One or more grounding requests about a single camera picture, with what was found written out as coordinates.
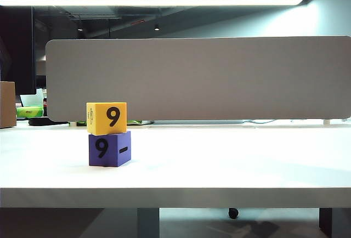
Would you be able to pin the purple foam number block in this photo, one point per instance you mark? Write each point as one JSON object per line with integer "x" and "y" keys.
{"x": 107, "y": 150}

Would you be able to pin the grey desk divider panel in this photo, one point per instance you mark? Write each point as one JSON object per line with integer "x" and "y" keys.
{"x": 197, "y": 79}

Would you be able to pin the green tissue box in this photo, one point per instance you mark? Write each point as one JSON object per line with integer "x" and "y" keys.
{"x": 28, "y": 111}

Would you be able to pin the white divider foot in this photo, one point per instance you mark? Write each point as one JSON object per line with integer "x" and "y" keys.
{"x": 73, "y": 124}
{"x": 327, "y": 122}

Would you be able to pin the black caster wheel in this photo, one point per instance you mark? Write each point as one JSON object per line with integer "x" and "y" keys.
{"x": 233, "y": 213}

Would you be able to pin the black flat object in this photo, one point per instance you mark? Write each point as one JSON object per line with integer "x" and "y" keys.
{"x": 44, "y": 121}

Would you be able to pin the yellow foam number block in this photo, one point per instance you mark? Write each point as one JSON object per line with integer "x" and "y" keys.
{"x": 107, "y": 117}

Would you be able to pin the green flat packet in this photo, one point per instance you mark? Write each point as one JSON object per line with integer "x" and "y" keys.
{"x": 137, "y": 122}

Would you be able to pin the round ceiling spot lamp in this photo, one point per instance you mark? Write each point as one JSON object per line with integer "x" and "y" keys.
{"x": 156, "y": 28}

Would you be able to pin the dark cola bottle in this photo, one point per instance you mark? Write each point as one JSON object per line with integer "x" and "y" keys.
{"x": 45, "y": 107}

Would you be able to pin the grey table leg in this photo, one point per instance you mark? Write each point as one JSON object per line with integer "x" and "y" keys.
{"x": 148, "y": 223}
{"x": 325, "y": 223}

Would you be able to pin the brown cardboard box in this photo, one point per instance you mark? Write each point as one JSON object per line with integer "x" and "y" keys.
{"x": 6, "y": 103}

